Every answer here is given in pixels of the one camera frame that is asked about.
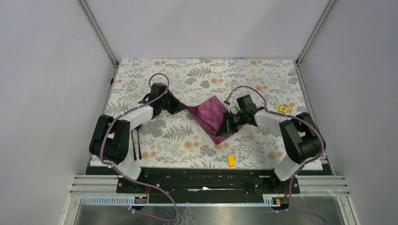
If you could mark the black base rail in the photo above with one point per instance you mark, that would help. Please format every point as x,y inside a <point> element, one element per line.
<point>196,185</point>

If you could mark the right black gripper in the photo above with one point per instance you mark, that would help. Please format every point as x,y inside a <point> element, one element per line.
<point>226,127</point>

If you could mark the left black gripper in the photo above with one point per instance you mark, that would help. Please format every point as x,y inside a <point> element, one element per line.
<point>177,106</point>

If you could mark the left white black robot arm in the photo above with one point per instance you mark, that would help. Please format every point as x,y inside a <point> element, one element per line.
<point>111,137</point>

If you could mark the dark purple fork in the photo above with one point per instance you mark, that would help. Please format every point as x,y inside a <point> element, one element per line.
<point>134,149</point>

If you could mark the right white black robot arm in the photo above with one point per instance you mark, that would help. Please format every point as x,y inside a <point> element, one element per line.
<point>302,141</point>

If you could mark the yellow block near front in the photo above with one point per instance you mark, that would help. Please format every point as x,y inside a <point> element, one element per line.
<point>231,161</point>

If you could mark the floral tablecloth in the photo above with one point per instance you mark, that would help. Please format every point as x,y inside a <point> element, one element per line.
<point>178,140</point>

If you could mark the purple satin napkin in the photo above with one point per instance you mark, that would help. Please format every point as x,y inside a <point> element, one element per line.
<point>209,115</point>

